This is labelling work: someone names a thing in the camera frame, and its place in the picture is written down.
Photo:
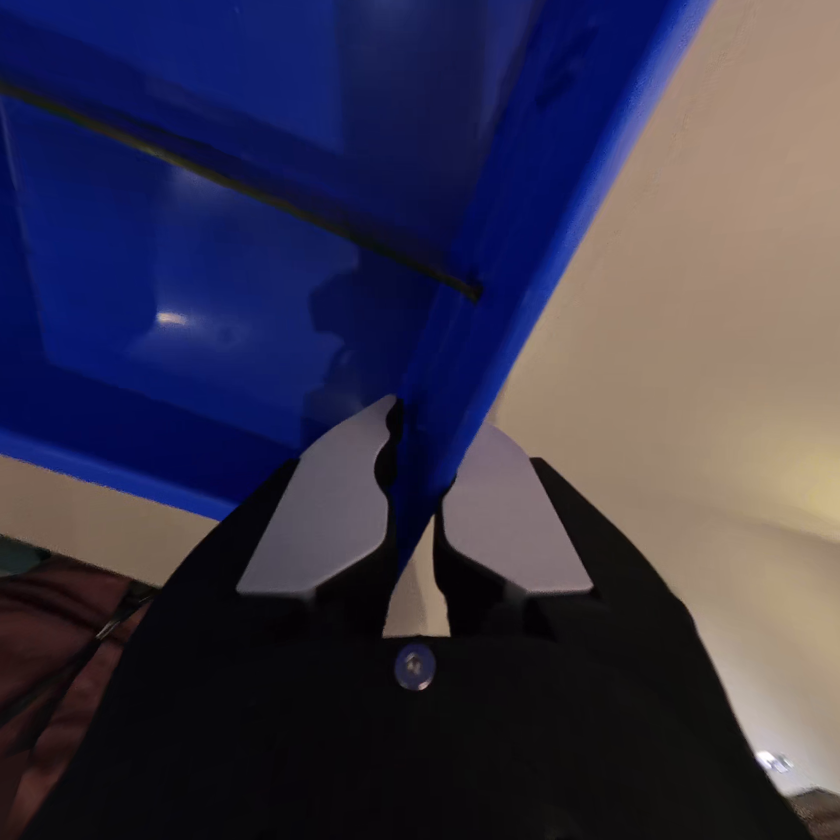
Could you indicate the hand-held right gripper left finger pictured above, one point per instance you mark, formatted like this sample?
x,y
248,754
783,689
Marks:
x,y
328,518

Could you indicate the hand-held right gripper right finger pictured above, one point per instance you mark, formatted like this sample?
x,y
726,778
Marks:
x,y
512,525

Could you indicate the small blue plastic bin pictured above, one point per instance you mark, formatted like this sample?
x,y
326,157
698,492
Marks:
x,y
197,295

